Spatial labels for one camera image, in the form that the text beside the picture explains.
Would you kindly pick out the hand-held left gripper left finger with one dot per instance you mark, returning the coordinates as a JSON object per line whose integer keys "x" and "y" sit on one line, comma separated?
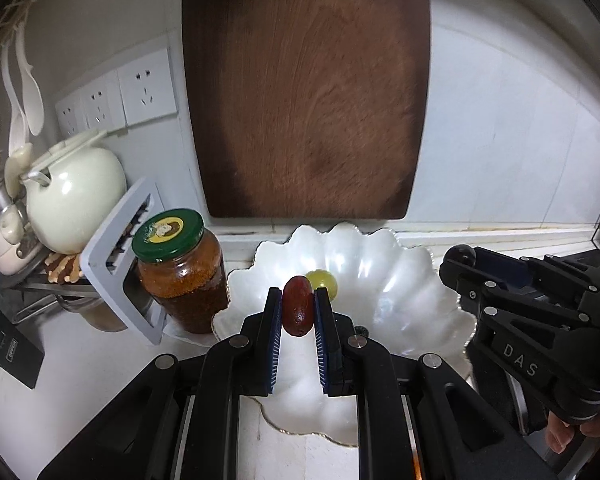
{"x": 274, "y": 350}

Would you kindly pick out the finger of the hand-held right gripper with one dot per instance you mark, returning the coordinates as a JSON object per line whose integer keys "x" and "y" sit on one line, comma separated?
{"x": 505, "y": 266}
{"x": 505, "y": 300}

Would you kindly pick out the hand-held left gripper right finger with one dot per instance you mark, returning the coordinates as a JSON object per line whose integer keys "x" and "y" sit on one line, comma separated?
{"x": 321, "y": 350}

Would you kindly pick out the dark purple grape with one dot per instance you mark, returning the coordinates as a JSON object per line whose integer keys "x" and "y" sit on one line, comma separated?
{"x": 460, "y": 255}

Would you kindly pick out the red grape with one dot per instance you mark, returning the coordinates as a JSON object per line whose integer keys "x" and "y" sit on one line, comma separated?
{"x": 297, "y": 305}

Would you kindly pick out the yellow green grape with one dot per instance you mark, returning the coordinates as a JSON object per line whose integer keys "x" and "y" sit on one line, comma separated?
{"x": 325, "y": 282}

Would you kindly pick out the white scalloped bowl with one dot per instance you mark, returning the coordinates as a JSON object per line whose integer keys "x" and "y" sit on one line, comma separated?
{"x": 395, "y": 300}

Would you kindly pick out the person's right hand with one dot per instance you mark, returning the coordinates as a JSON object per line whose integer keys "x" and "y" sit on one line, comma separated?
{"x": 570, "y": 432}

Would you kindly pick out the red sauce glass jar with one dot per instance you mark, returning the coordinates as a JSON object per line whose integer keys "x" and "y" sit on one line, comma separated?
{"x": 185, "y": 280}

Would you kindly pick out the brown powder glass jar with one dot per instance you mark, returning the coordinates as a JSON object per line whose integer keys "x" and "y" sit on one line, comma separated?
{"x": 105, "y": 317}

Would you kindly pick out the wooden trivet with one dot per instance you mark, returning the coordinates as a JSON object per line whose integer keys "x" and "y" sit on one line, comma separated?
{"x": 65, "y": 267}

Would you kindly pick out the metal counter shelf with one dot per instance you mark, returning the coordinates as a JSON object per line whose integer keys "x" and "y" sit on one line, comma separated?
{"x": 45, "y": 292}

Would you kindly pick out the cream ceramic teapot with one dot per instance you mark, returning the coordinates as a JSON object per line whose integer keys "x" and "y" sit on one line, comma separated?
{"x": 75, "y": 200}

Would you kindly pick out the dark wooden cutting board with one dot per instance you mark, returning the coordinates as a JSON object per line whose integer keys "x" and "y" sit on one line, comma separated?
{"x": 310, "y": 85}

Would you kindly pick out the black knife block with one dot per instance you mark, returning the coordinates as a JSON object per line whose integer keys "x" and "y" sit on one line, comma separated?
{"x": 5, "y": 335}

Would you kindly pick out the white rice spoon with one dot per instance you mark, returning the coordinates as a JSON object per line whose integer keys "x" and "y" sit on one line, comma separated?
{"x": 34, "y": 105}
{"x": 16, "y": 130}

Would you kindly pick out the white plastic slicer frame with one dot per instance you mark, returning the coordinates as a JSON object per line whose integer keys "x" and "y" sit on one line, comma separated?
{"x": 105, "y": 265}

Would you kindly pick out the white wall socket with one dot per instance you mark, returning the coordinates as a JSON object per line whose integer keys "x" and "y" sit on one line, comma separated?
{"x": 147, "y": 85}
{"x": 100, "y": 105}
{"x": 70, "y": 117}

